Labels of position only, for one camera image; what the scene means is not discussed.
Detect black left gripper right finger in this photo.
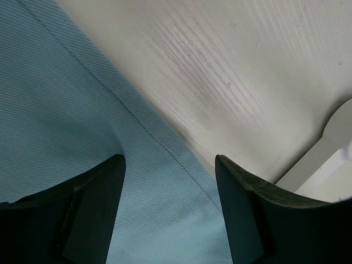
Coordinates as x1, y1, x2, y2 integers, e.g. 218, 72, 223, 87
215, 155, 351, 263

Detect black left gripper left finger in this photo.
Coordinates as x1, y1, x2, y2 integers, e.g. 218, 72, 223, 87
1, 155, 126, 263

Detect light blue trousers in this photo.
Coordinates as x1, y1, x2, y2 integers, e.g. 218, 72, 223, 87
1, 1, 232, 263

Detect white clothes rack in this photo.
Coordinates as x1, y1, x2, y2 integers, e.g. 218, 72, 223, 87
276, 100, 351, 197

